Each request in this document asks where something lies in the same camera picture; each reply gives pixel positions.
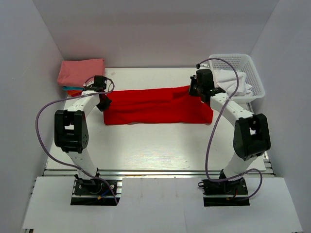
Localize red t shirt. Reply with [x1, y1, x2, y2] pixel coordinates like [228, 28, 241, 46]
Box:
[104, 86, 213, 125]

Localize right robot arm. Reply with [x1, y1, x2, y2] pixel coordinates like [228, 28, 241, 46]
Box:
[189, 69, 271, 194]

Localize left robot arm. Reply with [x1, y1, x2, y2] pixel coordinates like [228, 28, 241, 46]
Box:
[54, 76, 112, 194]

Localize white crumpled t shirt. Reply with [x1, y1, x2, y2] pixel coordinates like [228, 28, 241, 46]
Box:
[214, 69, 253, 97]

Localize orange folded t shirt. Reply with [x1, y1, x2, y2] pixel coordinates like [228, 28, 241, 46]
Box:
[67, 90, 82, 97]

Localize teal folded t shirt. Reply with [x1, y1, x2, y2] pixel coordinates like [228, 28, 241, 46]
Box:
[63, 86, 83, 91]

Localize pink folded t shirt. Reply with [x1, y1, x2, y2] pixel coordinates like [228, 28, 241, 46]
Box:
[57, 58, 104, 87]

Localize white plastic basket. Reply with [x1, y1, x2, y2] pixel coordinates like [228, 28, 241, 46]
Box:
[209, 53, 265, 103]

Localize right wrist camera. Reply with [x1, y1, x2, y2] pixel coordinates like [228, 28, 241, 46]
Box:
[196, 63, 210, 69]

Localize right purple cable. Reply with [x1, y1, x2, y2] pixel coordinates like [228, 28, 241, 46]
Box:
[196, 58, 263, 200]

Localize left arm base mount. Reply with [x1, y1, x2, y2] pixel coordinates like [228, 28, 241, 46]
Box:
[70, 179, 121, 206]

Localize aluminium rail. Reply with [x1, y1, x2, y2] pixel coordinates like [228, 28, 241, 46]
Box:
[43, 169, 274, 179]

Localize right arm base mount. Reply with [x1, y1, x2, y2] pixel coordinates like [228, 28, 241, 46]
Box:
[198, 178, 250, 207]

